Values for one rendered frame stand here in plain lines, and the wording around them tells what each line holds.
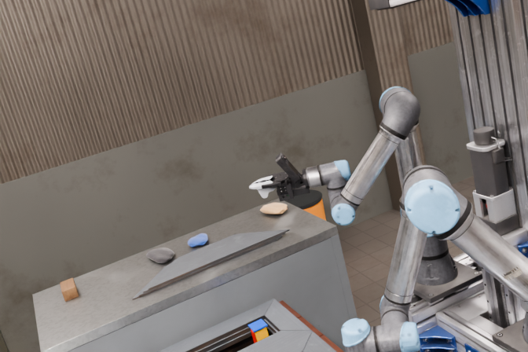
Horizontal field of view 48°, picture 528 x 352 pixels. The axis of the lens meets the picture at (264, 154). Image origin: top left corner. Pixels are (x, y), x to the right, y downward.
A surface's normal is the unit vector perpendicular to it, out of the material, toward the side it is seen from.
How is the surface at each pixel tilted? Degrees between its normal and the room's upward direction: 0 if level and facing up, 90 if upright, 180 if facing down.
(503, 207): 90
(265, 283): 90
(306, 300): 90
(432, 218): 84
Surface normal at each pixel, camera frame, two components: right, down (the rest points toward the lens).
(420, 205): -0.25, 0.22
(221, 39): 0.38, 0.15
